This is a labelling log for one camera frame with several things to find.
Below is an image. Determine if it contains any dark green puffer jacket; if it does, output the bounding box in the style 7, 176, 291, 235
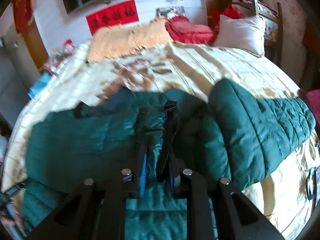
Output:
22, 79, 316, 239

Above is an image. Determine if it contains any person's left hand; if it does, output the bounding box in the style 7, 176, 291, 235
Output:
1, 192, 24, 232

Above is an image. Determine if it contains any floral cream bed quilt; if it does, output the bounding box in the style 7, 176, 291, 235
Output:
1, 42, 319, 239

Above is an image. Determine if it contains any blue box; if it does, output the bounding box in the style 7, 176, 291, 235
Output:
28, 73, 51, 99

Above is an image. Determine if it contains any grey wardrobe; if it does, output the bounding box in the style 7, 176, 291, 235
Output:
1, 25, 30, 127

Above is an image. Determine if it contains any plush toy with red hat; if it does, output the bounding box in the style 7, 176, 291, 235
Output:
63, 39, 76, 55

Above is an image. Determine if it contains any red heart-shaped cushion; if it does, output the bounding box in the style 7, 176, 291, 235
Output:
165, 16, 216, 44

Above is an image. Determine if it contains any maroon cloth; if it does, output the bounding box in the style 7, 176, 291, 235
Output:
298, 89, 320, 129

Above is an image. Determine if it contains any white pillow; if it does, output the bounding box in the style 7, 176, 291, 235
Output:
214, 15, 266, 57

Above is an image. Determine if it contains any framed photo on headboard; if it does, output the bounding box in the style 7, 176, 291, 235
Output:
156, 6, 186, 18

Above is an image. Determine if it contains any wooden chair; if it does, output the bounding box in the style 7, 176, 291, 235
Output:
227, 0, 283, 68

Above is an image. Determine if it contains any blue cable on bed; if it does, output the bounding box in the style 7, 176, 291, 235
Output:
305, 166, 320, 202

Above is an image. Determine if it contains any red calligraphy wall banner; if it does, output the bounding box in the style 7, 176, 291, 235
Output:
86, 0, 139, 35

